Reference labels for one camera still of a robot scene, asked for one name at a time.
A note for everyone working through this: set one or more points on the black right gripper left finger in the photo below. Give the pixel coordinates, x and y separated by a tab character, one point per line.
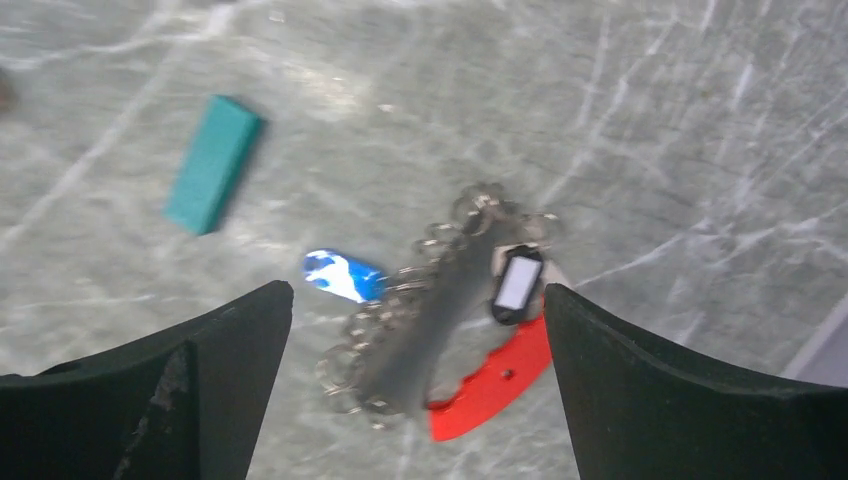
187	402

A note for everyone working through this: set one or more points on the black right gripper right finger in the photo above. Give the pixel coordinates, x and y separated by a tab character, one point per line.
640	406

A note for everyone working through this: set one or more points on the black key tag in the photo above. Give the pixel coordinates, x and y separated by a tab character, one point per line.
517	285

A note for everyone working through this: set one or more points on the red handled key holder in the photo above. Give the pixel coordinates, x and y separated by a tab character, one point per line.
386	364

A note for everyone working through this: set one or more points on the blue key tag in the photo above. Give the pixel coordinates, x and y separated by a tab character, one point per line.
344	276

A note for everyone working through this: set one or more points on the teal block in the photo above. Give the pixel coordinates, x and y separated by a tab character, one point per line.
218	151

